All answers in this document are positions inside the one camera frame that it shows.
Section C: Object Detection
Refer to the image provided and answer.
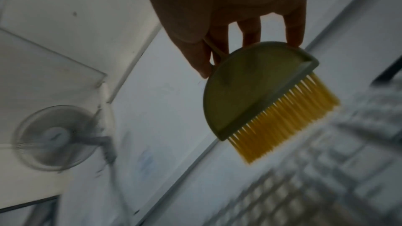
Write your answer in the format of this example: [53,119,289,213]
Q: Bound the person's right hand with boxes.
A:
[138,0,308,79]

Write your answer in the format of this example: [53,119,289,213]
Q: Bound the green brush yellow bristles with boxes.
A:
[202,37,342,165]

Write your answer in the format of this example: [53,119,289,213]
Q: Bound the white keyboard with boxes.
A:
[200,71,402,226]

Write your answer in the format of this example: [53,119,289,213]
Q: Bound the white wooden frame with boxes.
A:
[0,0,402,226]

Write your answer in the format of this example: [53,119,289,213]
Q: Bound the white wall fan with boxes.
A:
[11,105,119,172]

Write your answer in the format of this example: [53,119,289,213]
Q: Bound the thin dark fan cable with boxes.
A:
[106,160,134,226]

